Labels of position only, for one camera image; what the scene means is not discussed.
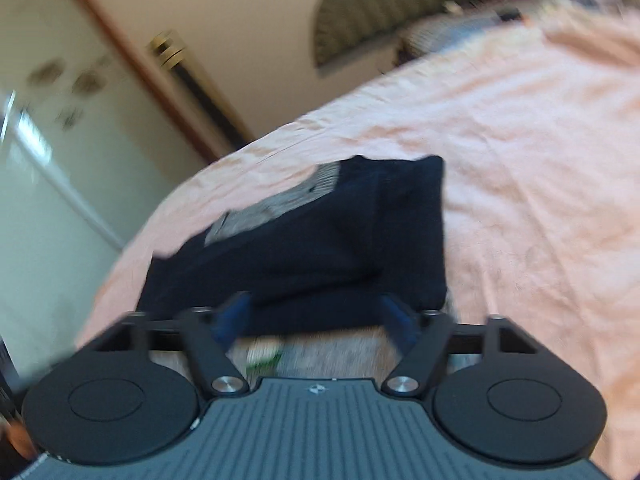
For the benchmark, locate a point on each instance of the glass door with flower decals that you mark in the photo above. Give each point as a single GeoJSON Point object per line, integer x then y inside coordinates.
{"type": "Point", "coordinates": [60, 200]}

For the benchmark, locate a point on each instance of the green and white small item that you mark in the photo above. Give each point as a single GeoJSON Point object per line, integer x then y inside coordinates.
{"type": "Point", "coordinates": [264, 355]}

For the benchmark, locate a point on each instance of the navy and grey small garment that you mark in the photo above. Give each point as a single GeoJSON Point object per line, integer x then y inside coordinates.
{"type": "Point", "coordinates": [325, 250]}

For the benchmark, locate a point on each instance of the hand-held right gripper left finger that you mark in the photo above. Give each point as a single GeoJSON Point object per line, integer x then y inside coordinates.
{"type": "Point", "coordinates": [233, 316]}

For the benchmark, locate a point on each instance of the brown wooden door frame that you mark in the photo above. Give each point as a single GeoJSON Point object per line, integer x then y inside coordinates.
{"type": "Point", "coordinates": [150, 75]}

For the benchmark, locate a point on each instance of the gold and black standing air conditioner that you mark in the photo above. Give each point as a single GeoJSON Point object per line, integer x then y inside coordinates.
{"type": "Point", "coordinates": [192, 77]}

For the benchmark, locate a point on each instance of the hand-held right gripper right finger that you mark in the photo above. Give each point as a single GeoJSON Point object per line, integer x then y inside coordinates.
{"type": "Point", "coordinates": [398, 321]}

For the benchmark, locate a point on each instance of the pink bed sheet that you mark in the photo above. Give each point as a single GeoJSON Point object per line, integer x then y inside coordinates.
{"type": "Point", "coordinates": [525, 170]}

